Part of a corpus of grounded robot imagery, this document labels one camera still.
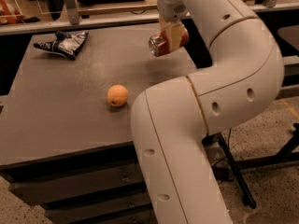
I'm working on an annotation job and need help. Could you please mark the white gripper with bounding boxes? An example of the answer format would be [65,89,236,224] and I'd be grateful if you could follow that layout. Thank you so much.
[157,0,187,52]

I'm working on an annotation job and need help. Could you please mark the red coke can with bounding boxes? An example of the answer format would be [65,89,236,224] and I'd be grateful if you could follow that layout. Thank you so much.
[149,27,189,57]

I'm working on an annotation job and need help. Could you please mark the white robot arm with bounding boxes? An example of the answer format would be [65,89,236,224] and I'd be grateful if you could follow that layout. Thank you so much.
[131,0,284,224]

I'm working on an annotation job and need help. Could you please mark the orange fruit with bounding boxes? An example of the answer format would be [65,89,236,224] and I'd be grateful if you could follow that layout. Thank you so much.
[107,85,129,107]

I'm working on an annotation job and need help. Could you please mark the blue white chip bag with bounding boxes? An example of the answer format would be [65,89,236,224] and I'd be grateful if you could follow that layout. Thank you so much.
[34,31,89,60]

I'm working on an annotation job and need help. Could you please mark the grey drawer cabinet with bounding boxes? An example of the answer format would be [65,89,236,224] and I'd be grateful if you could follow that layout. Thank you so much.
[0,23,211,224]

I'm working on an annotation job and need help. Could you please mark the orange white object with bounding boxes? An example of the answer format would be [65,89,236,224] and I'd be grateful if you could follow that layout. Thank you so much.
[0,0,24,25]

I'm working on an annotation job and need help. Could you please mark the black stand legs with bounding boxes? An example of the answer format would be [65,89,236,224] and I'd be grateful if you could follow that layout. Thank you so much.
[217,123,299,210]

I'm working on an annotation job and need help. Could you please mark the metal railing frame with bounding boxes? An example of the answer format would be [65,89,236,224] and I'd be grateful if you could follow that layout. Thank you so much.
[0,0,299,35]

